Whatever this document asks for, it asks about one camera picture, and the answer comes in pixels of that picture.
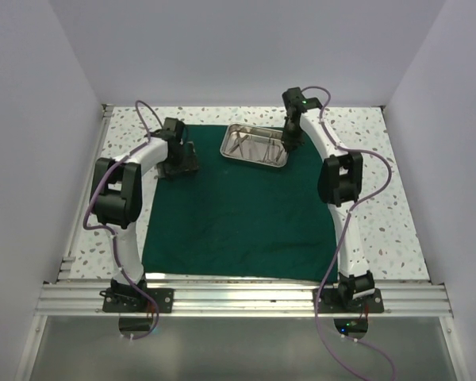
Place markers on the dark green surgical cloth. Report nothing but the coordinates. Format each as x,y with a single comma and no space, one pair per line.
232,218

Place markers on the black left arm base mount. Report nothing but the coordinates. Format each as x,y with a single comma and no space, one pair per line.
124,298

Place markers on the aluminium left side rail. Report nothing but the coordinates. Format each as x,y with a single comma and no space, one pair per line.
70,253

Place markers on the steel surgical forceps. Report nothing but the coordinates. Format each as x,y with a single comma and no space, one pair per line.
272,152

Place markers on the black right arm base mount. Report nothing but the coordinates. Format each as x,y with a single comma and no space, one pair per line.
335,300

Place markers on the stainless steel instrument tray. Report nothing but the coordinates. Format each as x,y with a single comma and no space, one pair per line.
254,146

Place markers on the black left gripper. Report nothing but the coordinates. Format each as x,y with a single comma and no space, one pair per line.
187,164

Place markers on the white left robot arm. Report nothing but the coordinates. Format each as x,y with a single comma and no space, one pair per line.
116,196

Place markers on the steel surgical scissors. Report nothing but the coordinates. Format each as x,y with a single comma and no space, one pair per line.
237,144

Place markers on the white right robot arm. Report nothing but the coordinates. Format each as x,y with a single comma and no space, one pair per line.
339,186

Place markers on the aluminium table edge rail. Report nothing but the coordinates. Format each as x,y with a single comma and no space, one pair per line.
245,297

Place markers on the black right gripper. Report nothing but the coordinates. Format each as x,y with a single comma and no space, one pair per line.
291,143

